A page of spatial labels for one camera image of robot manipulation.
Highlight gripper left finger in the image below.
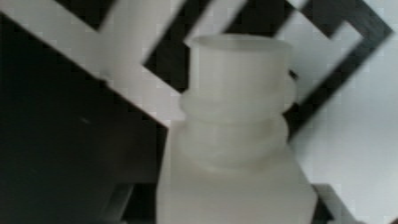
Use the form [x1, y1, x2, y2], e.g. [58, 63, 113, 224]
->
[105, 184, 136, 224]

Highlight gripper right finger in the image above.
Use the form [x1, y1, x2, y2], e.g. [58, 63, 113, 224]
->
[312, 183, 356, 224]

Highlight white leg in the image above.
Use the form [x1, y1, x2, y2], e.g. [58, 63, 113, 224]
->
[157, 34, 317, 224]

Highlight paper sheet with markers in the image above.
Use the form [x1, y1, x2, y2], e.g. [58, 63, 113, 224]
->
[0, 0, 398, 224]

